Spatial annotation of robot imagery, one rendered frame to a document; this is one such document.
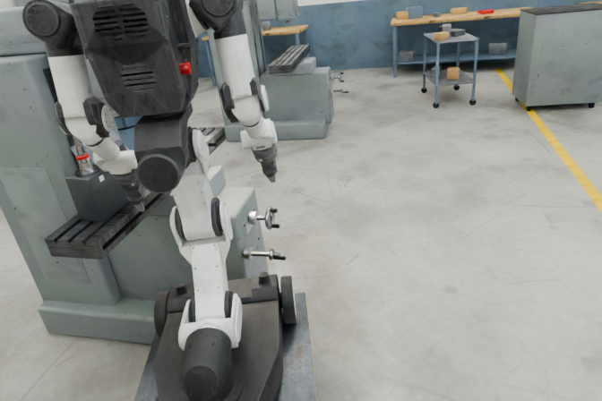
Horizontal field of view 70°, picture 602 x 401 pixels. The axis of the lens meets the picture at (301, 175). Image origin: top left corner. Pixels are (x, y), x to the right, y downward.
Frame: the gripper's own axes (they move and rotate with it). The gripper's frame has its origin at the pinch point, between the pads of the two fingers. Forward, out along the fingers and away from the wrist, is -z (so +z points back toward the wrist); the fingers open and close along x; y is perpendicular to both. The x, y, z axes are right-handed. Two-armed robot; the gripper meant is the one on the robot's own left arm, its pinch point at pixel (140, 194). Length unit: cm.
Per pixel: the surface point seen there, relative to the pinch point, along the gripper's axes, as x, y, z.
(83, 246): -18.0, 20.3, -2.7
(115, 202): 2.6, 12.7, -7.5
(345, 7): 568, -217, -341
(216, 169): 38, -23, -43
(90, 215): -2.8, 21.4, -6.1
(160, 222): 13.3, 6.0, -47.8
